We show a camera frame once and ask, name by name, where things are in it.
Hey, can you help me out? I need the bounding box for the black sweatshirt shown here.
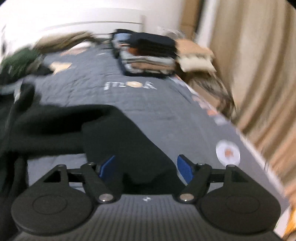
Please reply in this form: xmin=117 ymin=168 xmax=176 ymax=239
xmin=0 ymin=83 xmax=186 ymax=195

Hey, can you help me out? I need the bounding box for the beige folded garment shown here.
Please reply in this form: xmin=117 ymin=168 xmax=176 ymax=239
xmin=175 ymin=39 xmax=216 ymax=73

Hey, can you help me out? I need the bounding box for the near folded clothes stack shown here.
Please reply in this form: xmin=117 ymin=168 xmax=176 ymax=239
xmin=111 ymin=29 xmax=177 ymax=78

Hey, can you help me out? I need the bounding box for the beige curtain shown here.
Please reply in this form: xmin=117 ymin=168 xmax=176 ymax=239
xmin=210 ymin=0 xmax=296 ymax=186

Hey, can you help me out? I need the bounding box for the grey quilted bedspread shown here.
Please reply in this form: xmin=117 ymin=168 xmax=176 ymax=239
xmin=25 ymin=46 xmax=289 ymax=210

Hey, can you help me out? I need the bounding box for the folded brown blanket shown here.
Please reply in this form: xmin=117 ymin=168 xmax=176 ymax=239
xmin=34 ymin=31 xmax=98 ymax=54

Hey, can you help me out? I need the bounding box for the white headboard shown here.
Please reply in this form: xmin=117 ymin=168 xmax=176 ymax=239
xmin=2 ymin=8 xmax=144 ymax=39

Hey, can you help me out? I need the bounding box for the dark green garment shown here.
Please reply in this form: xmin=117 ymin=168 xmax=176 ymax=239
xmin=1 ymin=47 xmax=43 ymax=80

